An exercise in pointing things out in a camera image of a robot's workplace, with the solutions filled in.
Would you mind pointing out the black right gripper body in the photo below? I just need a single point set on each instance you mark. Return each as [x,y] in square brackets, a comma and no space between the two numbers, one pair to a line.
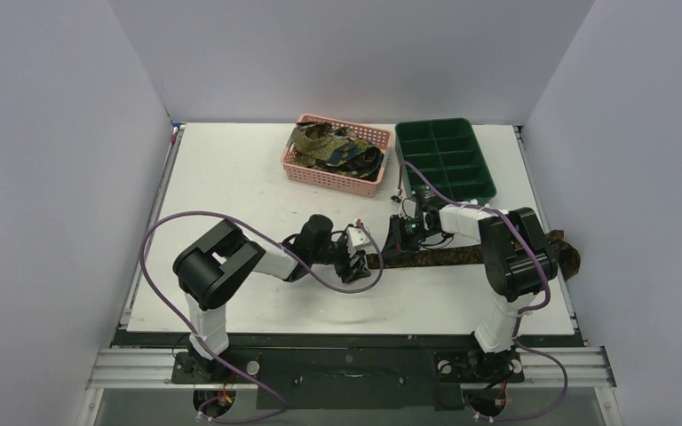
[400,233]

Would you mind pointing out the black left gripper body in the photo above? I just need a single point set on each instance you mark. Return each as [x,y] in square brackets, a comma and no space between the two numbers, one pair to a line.
[337,252]

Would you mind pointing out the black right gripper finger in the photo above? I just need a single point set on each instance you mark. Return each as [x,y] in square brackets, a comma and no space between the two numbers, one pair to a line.
[411,246]
[394,246]

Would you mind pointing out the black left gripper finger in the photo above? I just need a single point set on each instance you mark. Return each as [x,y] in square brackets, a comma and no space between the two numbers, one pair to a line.
[350,274]
[360,259]

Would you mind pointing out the dark patterned necktie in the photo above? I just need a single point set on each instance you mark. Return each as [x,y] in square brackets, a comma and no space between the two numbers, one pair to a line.
[568,257]

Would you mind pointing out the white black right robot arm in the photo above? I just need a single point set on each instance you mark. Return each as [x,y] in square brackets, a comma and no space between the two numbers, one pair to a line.
[517,258]

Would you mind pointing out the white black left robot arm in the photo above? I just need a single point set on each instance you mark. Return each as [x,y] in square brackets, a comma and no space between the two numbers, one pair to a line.
[212,269]

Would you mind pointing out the pile of patterned ties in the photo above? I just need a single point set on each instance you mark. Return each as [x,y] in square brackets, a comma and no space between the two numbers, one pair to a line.
[336,150]

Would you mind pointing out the pink plastic basket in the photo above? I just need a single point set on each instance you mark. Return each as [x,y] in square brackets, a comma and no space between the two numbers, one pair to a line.
[377,136]

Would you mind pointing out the green divided plastic tray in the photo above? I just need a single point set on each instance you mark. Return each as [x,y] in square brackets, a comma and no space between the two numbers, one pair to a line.
[447,153]

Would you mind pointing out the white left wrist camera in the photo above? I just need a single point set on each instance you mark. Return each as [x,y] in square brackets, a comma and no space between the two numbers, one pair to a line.
[356,240]

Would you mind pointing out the black metal base rail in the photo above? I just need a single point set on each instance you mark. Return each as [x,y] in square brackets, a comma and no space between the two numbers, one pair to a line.
[341,372]

